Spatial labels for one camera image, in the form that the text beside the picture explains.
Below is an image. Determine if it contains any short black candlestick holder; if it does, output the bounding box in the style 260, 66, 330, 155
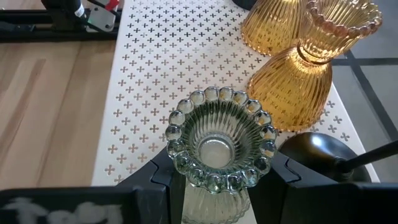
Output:
279, 132, 398, 184

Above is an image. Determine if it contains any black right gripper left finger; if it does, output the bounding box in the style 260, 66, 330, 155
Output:
116, 148, 187, 224

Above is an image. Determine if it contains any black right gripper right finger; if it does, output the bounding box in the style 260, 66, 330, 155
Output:
248, 152, 355, 224

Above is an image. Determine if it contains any tall black candlestick holder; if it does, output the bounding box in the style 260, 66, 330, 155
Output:
231, 0, 259, 11

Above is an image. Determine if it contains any green ribbed glass candle holder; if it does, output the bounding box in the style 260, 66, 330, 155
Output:
164, 86, 279, 224

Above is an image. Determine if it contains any amber ribbed glass candle holder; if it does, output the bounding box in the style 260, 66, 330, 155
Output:
241, 0, 308, 57
247, 0, 383, 133

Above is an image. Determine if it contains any white perforated metal shelf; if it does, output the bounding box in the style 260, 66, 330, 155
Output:
91, 0, 381, 187

